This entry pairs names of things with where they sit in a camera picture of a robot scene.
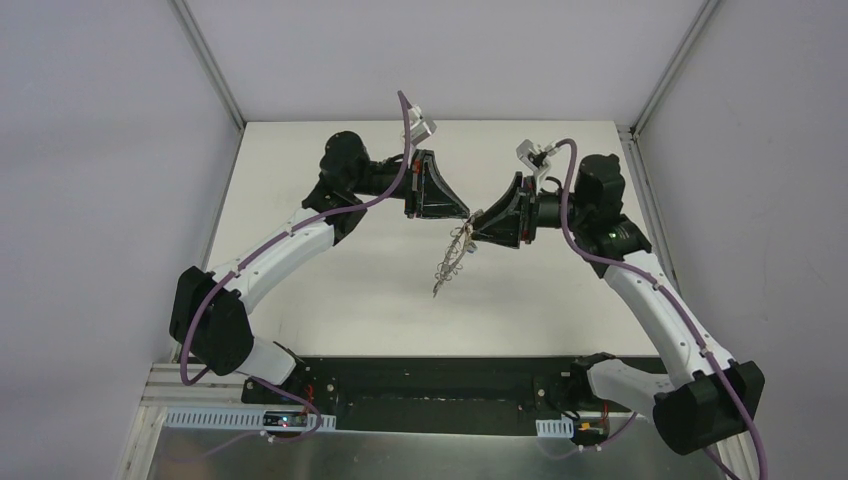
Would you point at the white slotted cable duct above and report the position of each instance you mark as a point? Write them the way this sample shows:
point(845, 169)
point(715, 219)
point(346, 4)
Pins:
point(239, 419)

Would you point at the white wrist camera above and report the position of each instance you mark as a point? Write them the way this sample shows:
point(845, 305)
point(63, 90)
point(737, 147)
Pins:
point(537, 158)
point(419, 127)

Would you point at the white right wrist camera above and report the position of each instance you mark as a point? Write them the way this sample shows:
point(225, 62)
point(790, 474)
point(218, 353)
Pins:
point(537, 158)

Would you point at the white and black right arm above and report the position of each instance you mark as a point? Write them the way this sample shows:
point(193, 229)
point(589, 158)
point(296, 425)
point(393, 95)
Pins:
point(704, 395)

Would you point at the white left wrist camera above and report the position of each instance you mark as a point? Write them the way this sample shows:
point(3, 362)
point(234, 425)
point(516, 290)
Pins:
point(419, 127)

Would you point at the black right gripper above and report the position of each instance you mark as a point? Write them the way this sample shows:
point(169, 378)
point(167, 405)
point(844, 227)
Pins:
point(523, 210)

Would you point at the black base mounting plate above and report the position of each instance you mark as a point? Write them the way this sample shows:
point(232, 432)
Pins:
point(442, 395)

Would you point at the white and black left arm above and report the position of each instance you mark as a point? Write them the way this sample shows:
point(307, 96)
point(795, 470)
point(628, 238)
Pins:
point(210, 314)

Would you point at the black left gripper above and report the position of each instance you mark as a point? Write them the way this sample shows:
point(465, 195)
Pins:
point(419, 184)

